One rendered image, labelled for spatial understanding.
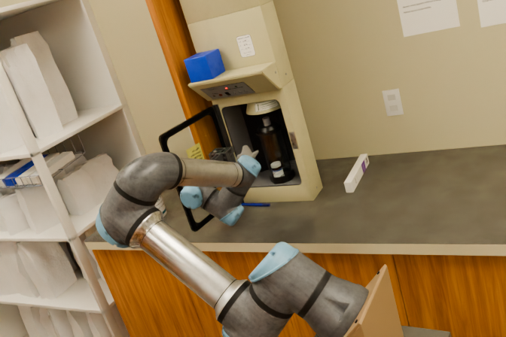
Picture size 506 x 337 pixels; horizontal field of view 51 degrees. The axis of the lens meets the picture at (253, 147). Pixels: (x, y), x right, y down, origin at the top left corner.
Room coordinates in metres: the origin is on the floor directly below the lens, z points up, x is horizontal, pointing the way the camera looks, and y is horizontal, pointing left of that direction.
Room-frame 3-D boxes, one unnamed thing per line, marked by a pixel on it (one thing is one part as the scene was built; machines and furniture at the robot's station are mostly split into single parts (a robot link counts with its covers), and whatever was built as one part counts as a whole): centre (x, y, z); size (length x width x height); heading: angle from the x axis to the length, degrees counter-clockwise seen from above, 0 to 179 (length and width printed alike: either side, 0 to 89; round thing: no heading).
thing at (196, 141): (1.92, 0.21, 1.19); 0.30 x 0.01 x 0.40; 138
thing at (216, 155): (1.69, 0.12, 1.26); 0.12 x 0.08 x 0.09; 148
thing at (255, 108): (2.04, -0.10, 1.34); 0.18 x 0.18 x 0.05
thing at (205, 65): (1.97, 0.08, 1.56); 0.10 x 0.10 x 0.09; 58
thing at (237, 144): (2.07, -0.10, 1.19); 0.26 x 0.24 x 0.35; 58
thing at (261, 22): (2.07, -0.10, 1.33); 0.32 x 0.25 x 0.77; 58
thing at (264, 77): (1.91, 0.00, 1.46); 0.32 x 0.12 x 0.10; 58
